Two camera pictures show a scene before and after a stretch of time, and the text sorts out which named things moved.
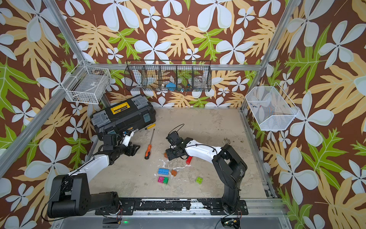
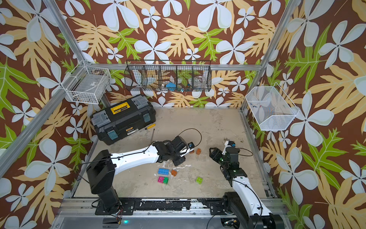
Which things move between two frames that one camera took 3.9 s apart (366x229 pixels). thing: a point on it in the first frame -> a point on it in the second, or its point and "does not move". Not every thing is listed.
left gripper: (132, 150) -> (177, 162)
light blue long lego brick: (163, 171) does not move
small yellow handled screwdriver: (150, 126) does not move
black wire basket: (177, 76) does not move
